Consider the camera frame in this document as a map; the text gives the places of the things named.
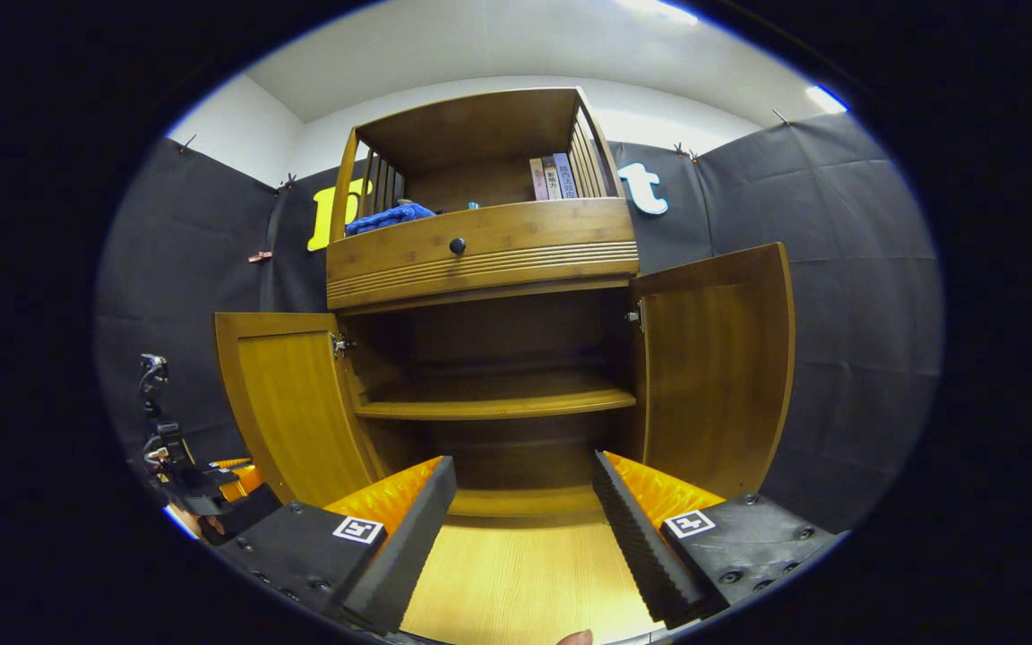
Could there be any blue towel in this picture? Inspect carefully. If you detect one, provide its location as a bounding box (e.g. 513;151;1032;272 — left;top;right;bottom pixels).
343;202;439;238

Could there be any black backdrop cloth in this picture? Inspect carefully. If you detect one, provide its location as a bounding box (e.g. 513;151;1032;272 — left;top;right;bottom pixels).
93;111;945;537

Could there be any large ceiling light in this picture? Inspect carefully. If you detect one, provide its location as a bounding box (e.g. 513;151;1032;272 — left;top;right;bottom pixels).
613;0;701;27

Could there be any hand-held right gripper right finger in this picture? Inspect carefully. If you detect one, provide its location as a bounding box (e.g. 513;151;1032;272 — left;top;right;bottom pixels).
591;449;845;629

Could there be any small ceiling light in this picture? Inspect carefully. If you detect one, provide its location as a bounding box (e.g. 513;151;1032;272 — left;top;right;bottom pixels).
804;84;849;116

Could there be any purple book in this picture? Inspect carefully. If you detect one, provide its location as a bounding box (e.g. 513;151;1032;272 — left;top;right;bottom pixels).
554;151;581;201

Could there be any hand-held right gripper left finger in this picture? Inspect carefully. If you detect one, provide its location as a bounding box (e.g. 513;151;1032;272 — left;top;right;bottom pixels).
215;454;460;636

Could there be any wooden double-door shoe cabinet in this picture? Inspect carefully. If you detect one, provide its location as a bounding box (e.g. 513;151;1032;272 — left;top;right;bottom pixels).
213;85;797;521

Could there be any wooden cabinet door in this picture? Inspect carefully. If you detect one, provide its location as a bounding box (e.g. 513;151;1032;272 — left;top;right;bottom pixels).
627;241;797;501
213;311;383;508

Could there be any wooden cabinet drawer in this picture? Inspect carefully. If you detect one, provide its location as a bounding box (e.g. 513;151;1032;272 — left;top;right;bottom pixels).
325;196;641;313

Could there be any wooden cabinet inner shelf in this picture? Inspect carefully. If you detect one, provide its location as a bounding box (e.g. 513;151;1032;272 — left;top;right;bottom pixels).
352;370;639;423

